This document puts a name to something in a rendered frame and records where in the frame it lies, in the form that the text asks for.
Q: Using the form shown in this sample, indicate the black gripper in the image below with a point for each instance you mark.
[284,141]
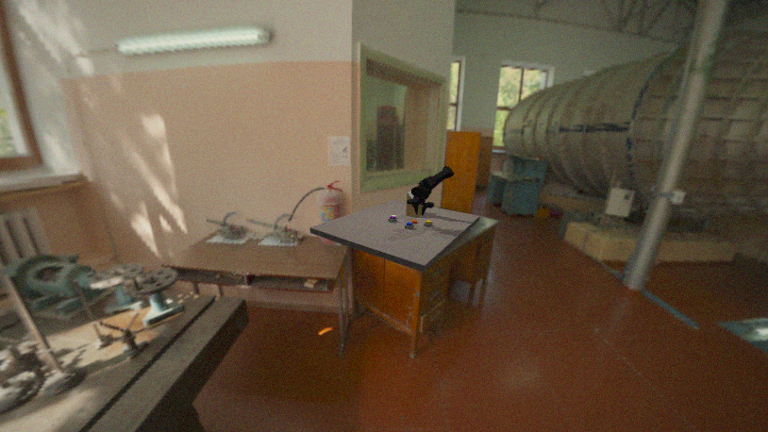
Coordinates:
[426,205]

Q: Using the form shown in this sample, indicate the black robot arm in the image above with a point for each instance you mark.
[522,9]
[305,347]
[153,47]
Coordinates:
[429,184]

